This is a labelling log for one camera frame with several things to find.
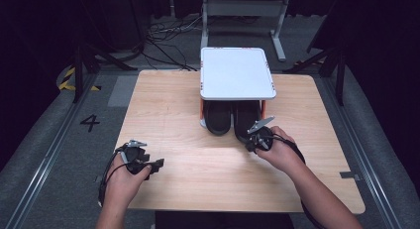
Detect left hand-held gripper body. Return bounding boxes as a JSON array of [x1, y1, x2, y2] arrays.
[[115, 139, 154, 176]]

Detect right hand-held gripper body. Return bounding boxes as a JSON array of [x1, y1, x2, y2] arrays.
[[247, 115, 276, 153]]

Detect black shoe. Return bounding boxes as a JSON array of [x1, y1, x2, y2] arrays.
[[233, 99, 264, 145], [203, 99, 233, 136]]

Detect white shoe rack orange legs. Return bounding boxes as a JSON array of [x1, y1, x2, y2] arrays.
[[198, 47, 277, 129]]

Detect person's right hand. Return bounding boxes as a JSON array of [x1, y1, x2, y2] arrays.
[[255, 125, 306, 174]]

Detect person's left hand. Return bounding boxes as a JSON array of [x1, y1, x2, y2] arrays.
[[104, 154, 154, 208]]

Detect person's dark clothing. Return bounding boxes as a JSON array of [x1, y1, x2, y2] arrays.
[[155, 210, 295, 229]]

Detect grey tape piece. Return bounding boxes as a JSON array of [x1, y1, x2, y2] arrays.
[[339, 171, 363, 182]]

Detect yellow black hazard tape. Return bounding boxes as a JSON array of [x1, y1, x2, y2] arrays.
[[57, 66, 102, 92]]

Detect black tripod stand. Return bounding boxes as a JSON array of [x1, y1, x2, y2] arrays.
[[72, 40, 139, 104], [282, 45, 349, 107]]

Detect right hand-held gripper black cable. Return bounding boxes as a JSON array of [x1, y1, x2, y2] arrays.
[[269, 134, 328, 229]]

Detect hand-held gripper black cable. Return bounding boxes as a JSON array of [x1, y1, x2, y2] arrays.
[[97, 143, 129, 207], [269, 134, 328, 229]]

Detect left hand-held gripper black cable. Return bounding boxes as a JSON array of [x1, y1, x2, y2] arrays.
[[97, 143, 129, 207]]

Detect bundle of black floor cables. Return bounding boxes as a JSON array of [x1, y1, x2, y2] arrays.
[[144, 14, 203, 72]]

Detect grey metal stand frame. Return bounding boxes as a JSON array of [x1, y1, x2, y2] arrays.
[[200, 0, 292, 62]]

